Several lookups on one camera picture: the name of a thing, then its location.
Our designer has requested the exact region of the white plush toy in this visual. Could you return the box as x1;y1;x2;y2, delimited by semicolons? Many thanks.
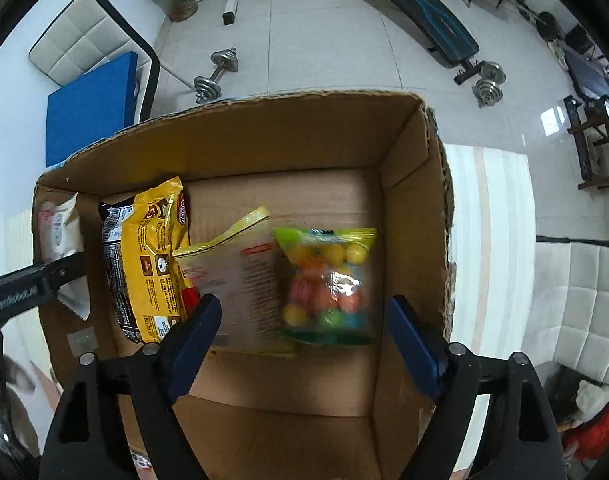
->
575;379;609;413

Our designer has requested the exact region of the black sit-up bench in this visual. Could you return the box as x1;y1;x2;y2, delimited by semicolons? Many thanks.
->
335;0;481;86

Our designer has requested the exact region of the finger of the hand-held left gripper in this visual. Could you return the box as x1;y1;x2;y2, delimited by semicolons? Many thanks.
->
32;250;88;295

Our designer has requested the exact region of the white snack packet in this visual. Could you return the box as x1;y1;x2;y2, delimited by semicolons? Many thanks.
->
38;192;92;322

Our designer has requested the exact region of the blue foam pad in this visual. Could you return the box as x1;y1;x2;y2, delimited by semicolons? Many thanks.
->
45;51;138;168

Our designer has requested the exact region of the yellow snack packet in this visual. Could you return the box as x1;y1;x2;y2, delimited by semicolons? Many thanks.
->
98;176;191;345

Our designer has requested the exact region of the white quilted chair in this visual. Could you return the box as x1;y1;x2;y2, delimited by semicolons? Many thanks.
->
28;0;161;123

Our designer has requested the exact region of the dark wooden rack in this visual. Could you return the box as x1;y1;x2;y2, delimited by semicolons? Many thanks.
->
563;95;609;191

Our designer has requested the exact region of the colourful candy ball bag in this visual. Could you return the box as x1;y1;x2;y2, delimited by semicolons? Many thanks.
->
273;227;379;347

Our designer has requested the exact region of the glass jar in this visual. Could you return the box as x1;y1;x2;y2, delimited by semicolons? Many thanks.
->
168;0;200;23

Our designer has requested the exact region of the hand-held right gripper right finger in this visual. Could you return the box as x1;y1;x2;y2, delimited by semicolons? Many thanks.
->
387;294;568;480

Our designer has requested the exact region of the black barbell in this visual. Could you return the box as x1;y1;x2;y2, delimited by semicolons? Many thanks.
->
515;0;565;42

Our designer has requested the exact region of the red cloth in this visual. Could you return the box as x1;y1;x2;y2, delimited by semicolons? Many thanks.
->
559;390;609;462

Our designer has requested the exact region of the clear yellow-edged snack packet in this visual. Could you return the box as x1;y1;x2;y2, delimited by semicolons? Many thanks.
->
173;206;299;358

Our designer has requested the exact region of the printed cardboard box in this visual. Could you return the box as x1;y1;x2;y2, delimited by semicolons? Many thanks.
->
32;89;458;480

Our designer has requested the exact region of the striped cat print blanket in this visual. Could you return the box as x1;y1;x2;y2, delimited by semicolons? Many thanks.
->
4;144;531;480

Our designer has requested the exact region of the white quilted sofa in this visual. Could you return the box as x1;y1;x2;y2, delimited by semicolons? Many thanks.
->
535;237;609;387

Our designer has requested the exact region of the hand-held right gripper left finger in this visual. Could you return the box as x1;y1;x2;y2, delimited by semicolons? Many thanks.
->
38;294;222;480

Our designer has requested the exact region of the chrome dumbbell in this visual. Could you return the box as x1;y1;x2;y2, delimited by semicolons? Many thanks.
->
192;48;242;105
472;60;508;109

